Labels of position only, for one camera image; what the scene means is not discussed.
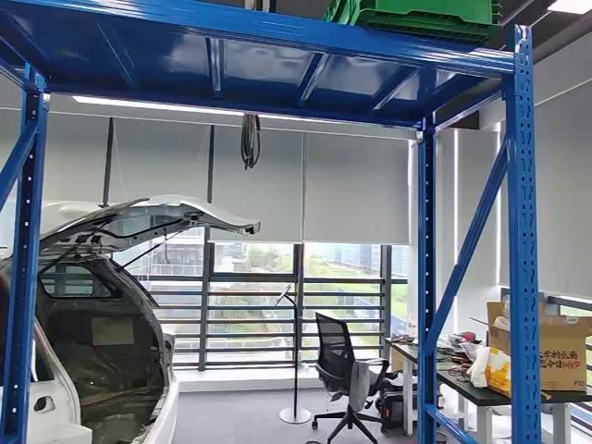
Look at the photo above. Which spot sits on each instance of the blue metal shelf rack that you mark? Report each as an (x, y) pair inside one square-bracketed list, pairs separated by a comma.
[(522, 245)]

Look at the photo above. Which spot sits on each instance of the white roller blind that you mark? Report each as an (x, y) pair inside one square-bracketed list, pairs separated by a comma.
[(472, 184), (74, 159), (564, 184), (259, 202), (356, 190), (157, 159)]

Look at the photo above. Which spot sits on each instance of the black mesh office chair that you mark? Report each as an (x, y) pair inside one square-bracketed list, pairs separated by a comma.
[(333, 349)]

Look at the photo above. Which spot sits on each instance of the grey jacket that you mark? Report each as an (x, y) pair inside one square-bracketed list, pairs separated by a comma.
[(359, 386)]

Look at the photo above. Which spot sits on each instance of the black stand with round base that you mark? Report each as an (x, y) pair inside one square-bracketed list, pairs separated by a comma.
[(295, 416)]

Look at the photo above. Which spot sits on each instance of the black equipment case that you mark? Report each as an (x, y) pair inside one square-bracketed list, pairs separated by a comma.
[(393, 410)]

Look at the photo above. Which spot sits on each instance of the long ceiling light strip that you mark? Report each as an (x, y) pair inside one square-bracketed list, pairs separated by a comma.
[(139, 104)]

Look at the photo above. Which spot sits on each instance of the green plastic crate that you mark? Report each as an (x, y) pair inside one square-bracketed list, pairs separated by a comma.
[(416, 15)]

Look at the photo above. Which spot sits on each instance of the white car body shell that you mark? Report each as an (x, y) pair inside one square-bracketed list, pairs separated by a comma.
[(115, 367)]

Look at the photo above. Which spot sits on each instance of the clear plastic wrap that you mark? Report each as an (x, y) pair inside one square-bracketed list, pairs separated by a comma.
[(501, 315)]

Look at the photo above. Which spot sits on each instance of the dark top desk white legs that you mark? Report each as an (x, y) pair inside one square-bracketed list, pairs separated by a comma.
[(481, 397)]

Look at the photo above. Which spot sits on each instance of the yellow white plastic bag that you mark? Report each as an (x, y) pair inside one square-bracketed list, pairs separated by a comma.
[(497, 374)]

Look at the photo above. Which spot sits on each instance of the printed cardboard box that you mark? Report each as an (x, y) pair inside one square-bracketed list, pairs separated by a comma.
[(555, 361)]

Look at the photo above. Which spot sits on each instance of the dark window frame railing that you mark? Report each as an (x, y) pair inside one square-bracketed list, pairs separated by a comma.
[(205, 306)]

